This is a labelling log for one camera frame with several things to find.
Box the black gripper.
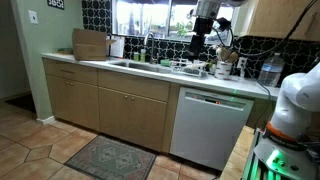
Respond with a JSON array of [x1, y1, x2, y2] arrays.
[[188, 17, 215, 58]]

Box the steel ladle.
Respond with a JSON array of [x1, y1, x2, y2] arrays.
[[215, 45, 224, 62]]

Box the wooden spoon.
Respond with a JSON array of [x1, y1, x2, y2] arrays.
[[219, 47, 231, 63]]

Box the green sponge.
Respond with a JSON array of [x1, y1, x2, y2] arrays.
[[159, 58, 172, 67]]

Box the white crock red chili print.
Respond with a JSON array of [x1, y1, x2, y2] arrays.
[[214, 60, 233, 80]]

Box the slotted wooden spatula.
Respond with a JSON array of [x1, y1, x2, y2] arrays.
[[228, 50, 240, 64]]

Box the chrome sink faucet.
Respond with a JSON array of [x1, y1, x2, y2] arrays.
[[143, 32, 158, 64]]

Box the kitchen window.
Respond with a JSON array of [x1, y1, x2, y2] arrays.
[[111, 0, 239, 46]]

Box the stainless steel sink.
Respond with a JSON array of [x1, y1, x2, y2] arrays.
[[109, 59, 173, 74]]

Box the clear plastic water bottle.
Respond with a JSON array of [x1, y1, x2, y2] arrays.
[[258, 52, 285, 88]]

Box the white paper sheet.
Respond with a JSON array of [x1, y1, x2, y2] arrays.
[[109, 35, 126, 59]]

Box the wide wooden base cabinet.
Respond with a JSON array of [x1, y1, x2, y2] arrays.
[[97, 68, 172, 154]]

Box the brown cardboard box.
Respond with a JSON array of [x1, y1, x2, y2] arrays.
[[72, 28, 118, 62]]

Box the low greenish tray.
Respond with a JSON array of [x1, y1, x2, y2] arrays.
[[55, 48, 74, 56]]

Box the narrow wooden base cabinet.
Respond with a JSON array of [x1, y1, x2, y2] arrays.
[[42, 58, 100, 132]]

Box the patterned floor rug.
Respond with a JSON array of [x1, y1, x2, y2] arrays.
[[64, 134, 158, 180]]

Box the green lit robot stand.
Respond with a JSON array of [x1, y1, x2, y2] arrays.
[[241, 128, 320, 180]]

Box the wire dish rack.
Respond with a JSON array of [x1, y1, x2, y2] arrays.
[[171, 59, 208, 79]]

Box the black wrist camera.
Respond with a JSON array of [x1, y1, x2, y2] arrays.
[[216, 17, 233, 33]]

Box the white wall outlet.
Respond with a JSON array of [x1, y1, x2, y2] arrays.
[[237, 57, 248, 69]]

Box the wooden wall cabinet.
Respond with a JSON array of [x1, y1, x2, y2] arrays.
[[248, 0, 320, 43]]

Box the black power cord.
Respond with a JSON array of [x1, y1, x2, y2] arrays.
[[244, 67, 272, 129]]

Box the black white patterned wall sign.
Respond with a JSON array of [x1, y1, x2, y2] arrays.
[[47, 0, 66, 10]]

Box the white light switch plate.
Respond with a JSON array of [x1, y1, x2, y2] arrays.
[[27, 9, 39, 25]]

